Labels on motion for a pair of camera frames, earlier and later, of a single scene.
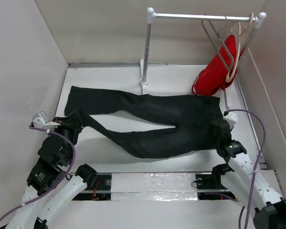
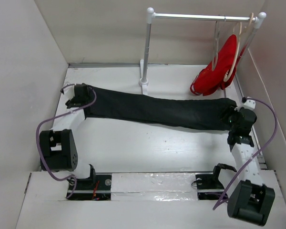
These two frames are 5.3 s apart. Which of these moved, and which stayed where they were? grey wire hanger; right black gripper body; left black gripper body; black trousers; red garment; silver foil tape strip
Moved: grey wire hanger; black trousers; right black gripper body; left black gripper body
Stayed: red garment; silver foil tape strip
